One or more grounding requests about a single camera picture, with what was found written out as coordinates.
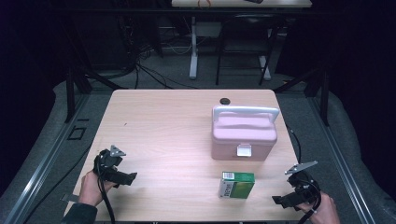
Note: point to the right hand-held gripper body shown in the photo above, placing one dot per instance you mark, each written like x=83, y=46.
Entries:
x=303, y=185

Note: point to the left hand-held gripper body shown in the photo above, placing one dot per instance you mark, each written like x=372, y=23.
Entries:
x=106, y=165

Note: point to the green and white carton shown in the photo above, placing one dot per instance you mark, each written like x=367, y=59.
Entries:
x=239, y=188

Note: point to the person's left hand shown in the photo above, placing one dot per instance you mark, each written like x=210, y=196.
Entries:
x=90, y=189

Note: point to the person's right hand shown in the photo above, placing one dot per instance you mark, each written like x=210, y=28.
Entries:
x=327, y=213

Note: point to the grey tape piece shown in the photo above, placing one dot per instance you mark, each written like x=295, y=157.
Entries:
x=70, y=198

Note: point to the black metal stand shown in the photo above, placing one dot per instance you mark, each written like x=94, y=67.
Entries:
x=70, y=93
x=324, y=99

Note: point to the white desk leg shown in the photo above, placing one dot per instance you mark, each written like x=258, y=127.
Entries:
x=265, y=68
x=193, y=56

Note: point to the black chair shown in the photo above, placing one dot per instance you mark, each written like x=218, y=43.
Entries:
x=246, y=34

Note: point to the dark flat object on desk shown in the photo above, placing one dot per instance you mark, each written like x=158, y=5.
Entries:
x=253, y=1

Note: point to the aluminium floor rail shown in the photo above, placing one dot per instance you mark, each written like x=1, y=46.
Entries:
x=46, y=161
x=339, y=158

